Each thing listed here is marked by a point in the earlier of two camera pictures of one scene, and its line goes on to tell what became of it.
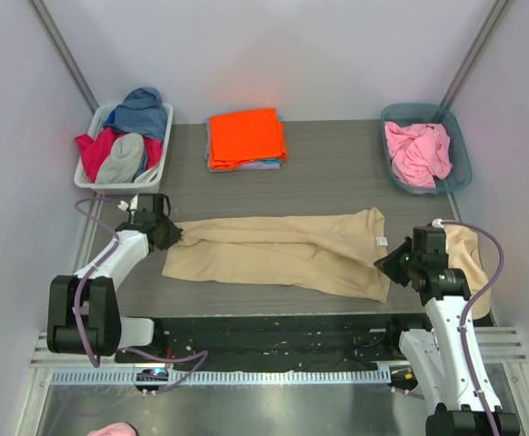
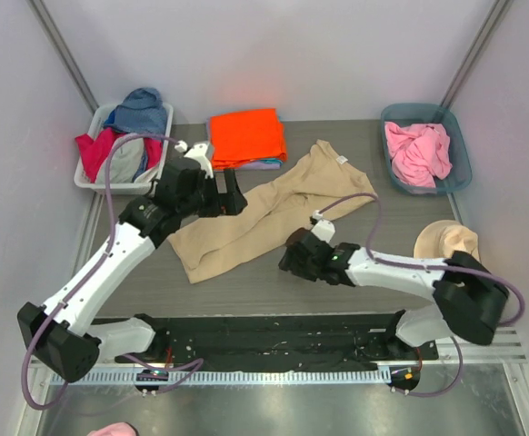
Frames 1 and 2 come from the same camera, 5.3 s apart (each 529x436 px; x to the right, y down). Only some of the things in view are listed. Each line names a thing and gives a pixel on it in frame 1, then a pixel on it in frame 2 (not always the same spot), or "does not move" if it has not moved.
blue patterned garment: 142,113 does not move
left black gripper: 159,232 to 222,194
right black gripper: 401,262 to 298,256
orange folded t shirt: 237,138 does not move
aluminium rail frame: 490,345 does not move
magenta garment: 94,153 does not move
